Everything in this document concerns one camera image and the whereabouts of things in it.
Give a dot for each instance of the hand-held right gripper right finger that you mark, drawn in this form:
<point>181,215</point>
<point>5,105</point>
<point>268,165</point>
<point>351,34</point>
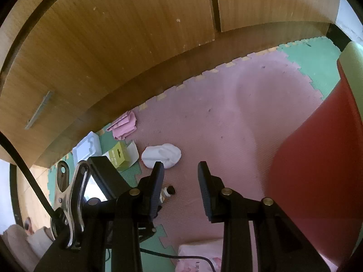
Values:
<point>202,189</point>

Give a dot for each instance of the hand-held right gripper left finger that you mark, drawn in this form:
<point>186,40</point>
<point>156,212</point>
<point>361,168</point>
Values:
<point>158,189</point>

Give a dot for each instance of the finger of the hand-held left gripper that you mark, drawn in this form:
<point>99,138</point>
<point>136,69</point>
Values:
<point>109,175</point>

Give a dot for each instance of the white cloth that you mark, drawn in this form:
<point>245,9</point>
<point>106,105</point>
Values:
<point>161,154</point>

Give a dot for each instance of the pink cloth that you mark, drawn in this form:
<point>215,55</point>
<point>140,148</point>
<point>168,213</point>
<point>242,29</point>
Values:
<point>123,126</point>

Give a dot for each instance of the red bin with green rim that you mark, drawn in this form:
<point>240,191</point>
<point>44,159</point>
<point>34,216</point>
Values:
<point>326,161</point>

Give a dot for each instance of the person's left hand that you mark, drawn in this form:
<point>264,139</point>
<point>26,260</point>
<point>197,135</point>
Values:
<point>39,240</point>

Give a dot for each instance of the small bottle with black cap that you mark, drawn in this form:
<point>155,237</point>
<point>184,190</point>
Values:
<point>170,189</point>

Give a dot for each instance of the green cardboard box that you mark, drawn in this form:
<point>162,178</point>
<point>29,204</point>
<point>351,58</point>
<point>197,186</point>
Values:
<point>119,154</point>

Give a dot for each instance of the green foam floor mat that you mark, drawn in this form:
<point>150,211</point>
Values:
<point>314,62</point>
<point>158,238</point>
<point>133,174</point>

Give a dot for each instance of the white tray box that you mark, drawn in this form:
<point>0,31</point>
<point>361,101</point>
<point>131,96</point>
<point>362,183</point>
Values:
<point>86,148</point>

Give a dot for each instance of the metal spring clip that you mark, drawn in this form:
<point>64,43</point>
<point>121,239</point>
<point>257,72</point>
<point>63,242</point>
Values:
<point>71,201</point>

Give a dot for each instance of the pink printed packet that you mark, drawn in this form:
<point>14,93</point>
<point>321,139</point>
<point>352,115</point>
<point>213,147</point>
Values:
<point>198,255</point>

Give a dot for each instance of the pink foam floor mat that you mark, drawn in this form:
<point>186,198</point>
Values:
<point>227,124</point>

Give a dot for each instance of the wooden cabinet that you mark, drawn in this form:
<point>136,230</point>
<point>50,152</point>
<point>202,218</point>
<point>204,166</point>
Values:
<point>127,48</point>

